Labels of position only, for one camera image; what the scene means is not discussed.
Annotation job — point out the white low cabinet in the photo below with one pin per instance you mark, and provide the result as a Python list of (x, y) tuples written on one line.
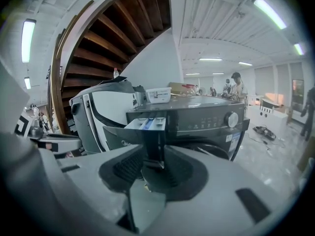
[(268, 117)]

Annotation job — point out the white and grey appliance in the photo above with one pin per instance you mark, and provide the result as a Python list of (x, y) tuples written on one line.
[(110, 107)]

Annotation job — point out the grey window blinds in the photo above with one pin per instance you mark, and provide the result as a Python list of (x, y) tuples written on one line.
[(278, 82)]

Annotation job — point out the long ceiling tube lamp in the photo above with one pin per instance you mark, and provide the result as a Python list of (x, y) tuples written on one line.
[(27, 40), (245, 64), (210, 59), (269, 11), (27, 83), (298, 49)]

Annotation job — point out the dark grey detergent drawer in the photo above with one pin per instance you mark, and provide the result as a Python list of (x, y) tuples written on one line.
[(137, 138)]

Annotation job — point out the dark grey washing machine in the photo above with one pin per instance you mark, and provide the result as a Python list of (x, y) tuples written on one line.
[(206, 117)]

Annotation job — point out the clear bottle with red cap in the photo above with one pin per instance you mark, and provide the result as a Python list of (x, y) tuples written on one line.
[(115, 73)]

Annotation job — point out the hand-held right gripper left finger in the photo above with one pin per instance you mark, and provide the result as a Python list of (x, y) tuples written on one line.
[(73, 195)]

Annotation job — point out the brown cardboard box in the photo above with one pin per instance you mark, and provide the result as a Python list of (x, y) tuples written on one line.
[(180, 88)]

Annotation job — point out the wooden spiral staircase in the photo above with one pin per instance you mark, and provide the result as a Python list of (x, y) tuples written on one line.
[(110, 33)]

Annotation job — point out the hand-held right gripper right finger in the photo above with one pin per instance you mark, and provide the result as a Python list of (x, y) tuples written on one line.
[(221, 181)]

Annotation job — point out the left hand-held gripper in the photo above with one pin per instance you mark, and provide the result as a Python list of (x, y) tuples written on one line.
[(61, 141)]

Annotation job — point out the black bag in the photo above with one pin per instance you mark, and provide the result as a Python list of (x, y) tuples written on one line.
[(118, 85)]

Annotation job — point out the silver round control knob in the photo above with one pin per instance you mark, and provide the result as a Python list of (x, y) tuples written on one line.
[(231, 119)]

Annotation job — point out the white plastic storage box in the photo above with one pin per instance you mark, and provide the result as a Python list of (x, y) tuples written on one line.
[(158, 95)]

